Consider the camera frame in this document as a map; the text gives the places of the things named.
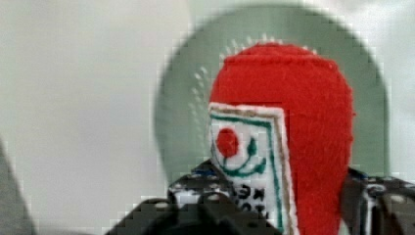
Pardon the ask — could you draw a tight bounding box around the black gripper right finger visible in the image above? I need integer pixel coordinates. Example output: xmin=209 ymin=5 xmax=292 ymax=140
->
xmin=341 ymin=168 xmax=415 ymax=235

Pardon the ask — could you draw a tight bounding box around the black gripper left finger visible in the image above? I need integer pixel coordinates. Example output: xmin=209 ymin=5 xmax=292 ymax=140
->
xmin=105 ymin=161 xmax=281 ymax=235

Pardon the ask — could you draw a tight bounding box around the red plush ketchup bottle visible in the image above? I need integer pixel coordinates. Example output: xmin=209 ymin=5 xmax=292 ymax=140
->
xmin=208 ymin=43 xmax=353 ymax=235

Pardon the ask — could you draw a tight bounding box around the green oval strainer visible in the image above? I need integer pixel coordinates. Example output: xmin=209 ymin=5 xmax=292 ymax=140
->
xmin=155 ymin=3 xmax=390 ymax=181

